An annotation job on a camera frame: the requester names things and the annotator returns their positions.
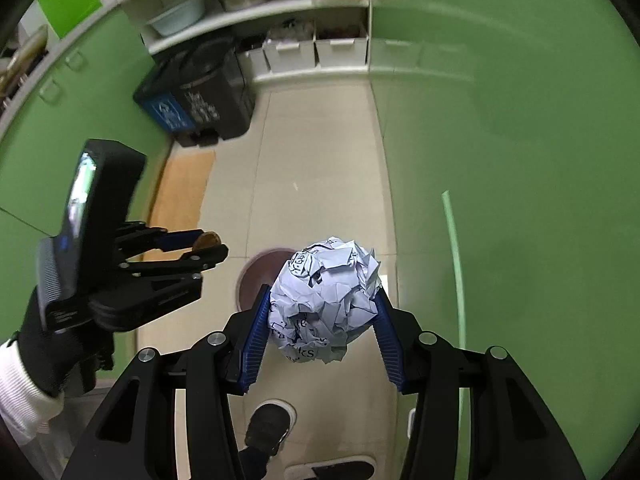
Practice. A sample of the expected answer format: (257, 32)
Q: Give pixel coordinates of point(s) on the pink waste bin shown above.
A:
(250, 280)

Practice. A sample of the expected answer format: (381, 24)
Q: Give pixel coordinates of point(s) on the person's left forearm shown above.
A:
(22, 390)

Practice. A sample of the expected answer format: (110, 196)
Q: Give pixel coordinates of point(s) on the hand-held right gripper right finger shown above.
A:
(392, 350)

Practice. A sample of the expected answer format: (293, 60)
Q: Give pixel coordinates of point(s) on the person's left black sneaker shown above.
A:
(270, 427)

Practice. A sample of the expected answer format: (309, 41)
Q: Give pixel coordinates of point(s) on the black pedal bin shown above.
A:
(200, 95)

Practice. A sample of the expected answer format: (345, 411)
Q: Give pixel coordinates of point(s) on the person's left hand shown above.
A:
(55, 360)

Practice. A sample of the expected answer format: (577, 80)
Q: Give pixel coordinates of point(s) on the white open shelf unit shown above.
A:
(300, 10)

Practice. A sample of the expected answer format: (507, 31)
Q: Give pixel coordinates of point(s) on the brown nut shell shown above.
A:
(207, 240)

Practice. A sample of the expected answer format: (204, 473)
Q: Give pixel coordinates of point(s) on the paper ball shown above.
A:
(325, 295)

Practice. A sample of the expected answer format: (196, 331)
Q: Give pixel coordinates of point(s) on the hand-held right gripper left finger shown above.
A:
(255, 345)

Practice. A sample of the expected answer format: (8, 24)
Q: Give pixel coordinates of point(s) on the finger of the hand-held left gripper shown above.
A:
(200, 260)
(180, 240)

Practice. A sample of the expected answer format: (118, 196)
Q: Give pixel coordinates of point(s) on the person's left leg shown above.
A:
(257, 465)

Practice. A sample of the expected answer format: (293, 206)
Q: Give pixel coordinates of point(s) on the orange floor mat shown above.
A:
(182, 190)

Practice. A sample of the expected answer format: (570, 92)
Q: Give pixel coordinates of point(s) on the pale green basin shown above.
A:
(175, 17)

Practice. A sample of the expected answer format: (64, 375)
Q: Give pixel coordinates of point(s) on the green counter cabinet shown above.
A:
(525, 135)

